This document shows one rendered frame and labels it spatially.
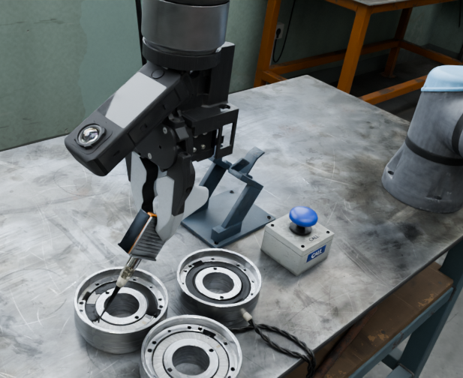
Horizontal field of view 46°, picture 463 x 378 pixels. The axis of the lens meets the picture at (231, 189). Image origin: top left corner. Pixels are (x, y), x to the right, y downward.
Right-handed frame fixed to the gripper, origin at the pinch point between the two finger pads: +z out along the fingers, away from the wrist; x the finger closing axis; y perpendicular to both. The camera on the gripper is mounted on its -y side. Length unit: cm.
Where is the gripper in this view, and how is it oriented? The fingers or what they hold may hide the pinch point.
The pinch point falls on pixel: (151, 226)
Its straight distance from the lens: 59.8
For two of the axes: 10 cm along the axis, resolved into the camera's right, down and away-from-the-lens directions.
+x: -6.9, -4.7, 5.5
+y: 7.1, -3.0, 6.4
